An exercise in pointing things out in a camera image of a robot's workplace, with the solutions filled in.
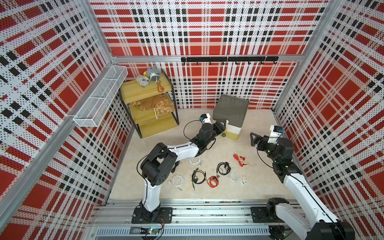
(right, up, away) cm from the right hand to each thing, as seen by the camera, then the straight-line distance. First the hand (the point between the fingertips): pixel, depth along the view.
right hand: (259, 134), depth 80 cm
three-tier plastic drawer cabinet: (-11, +14, +13) cm, 22 cm away
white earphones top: (-35, -17, +12) cm, 41 cm away
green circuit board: (-54, -45, -12) cm, 71 cm away
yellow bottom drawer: (-11, -2, +19) cm, 22 cm away
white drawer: (-11, +3, +15) cm, 19 cm away
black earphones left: (-47, -19, +10) cm, 52 cm away
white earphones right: (-12, -26, +6) cm, 29 cm away
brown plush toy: (-56, +18, +8) cm, 59 cm away
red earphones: (-7, -16, +13) cm, 22 cm away
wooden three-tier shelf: (-72, +7, +30) cm, 78 cm away
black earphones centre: (-33, -25, +6) cm, 42 cm away
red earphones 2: (-24, -26, +6) cm, 36 cm away
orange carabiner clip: (-56, +27, +6) cm, 62 cm away
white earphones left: (-45, -27, +5) cm, 53 cm away
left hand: (-16, +7, +7) cm, 19 cm away
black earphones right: (-18, -22, +10) cm, 30 cm away
